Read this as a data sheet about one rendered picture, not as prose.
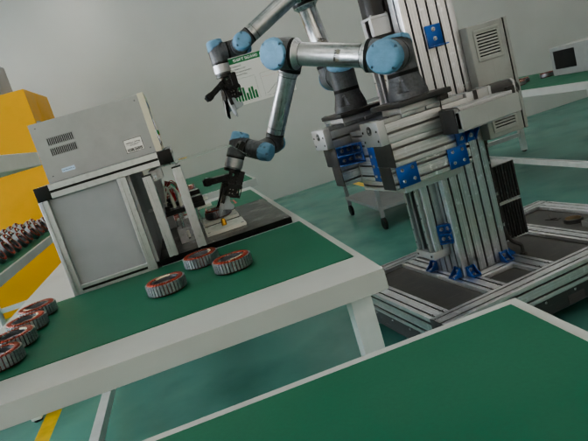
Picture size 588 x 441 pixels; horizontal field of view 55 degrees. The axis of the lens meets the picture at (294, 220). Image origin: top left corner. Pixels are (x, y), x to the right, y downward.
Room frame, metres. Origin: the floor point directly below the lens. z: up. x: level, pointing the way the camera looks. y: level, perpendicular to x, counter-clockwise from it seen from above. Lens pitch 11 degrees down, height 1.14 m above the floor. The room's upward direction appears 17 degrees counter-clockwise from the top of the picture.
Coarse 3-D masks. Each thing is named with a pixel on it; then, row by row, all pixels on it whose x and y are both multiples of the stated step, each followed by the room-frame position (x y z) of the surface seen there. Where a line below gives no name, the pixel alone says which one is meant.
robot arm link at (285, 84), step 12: (288, 72) 2.30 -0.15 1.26; (300, 72) 2.34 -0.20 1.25; (276, 84) 2.35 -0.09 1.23; (288, 84) 2.33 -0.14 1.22; (276, 96) 2.35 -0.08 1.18; (288, 96) 2.34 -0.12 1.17; (276, 108) 2.36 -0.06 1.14; (288, 108) 2.37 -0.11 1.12; (276, 120) 2.36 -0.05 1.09; (276, 132) 2.38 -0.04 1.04; (276, 144) 2.38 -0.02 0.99
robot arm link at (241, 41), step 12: (276, 0) 2.56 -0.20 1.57; (288, 0) 2.56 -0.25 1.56; (300, 0) 2.58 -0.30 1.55; (264, 12) 2.55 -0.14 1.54; (276, 12) 2.55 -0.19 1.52; (252, 24) 2.53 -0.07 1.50; (264, 24) 2.54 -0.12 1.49; (240, 36) 2.50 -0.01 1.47; (252, 36) 2.53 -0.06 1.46; (240, 48) 2.50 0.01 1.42
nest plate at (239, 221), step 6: (240, 216) 2.18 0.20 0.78; (228, 222) 2.12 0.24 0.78; (234, 222) 2.08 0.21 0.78; (240, 222) 2.04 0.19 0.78; (246, 222) 2.03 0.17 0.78; (210, 228) 2.10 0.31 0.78; (216, 228) 2.06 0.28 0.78; (222, 228) 2.03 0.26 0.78; (228, 228) 2.02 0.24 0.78; (210, 234) 2.01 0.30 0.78
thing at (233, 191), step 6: (228, 168) 2.32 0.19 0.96; (234, 174) 2.34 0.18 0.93; (240, 174) 2.34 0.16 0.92; (228, 180) 2.33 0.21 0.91; (234, 180) 2.34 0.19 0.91; (240, 180) 2.34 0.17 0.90; (222, 186) 2.31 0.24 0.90; (228, 186) 2.31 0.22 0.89; (234, 186) 2.32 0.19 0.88; (240, 186) 2.32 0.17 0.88; (228, 192) 2.32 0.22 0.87; (234, 192) 2.33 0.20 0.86; (240, 192) 2.32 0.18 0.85; (234, 198) 2.33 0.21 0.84
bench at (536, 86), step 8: (584, 72) 4.13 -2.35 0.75; (536, 80) 4.61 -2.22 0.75; (544, 80) 4.40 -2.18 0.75; (552, 80) 4.21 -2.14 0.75; (560, 80) 4.03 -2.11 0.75; (568, 80) 3.87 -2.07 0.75; (576, 80) 3.72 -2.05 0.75; (584, 80) 3.57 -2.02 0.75; (528, 88) 4.15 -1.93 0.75; (536, 88) 4.01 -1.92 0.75; (544, 88) 3.93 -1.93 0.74; (552, 88) 3.85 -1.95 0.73; (560, 88) 3.77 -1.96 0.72; (568, 88) 3.69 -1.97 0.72; (576, 88) 3.62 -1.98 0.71; (584, 88) 3.54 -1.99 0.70; (512, 136) 5.70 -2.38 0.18; (520, 136) 5.72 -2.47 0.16; (488, 144) 5.66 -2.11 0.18; (520, 144) 5.75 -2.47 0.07; (520, 160) 4.46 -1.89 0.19; (528, 160) 4.35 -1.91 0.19; (536, 160) 4.25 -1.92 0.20; (544, 160) 4.15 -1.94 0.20; (552, 160) 4.07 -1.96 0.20; (560, 160) 4.00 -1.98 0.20; (568, 160) 3.93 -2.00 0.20; (576, 160) 3.86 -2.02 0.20
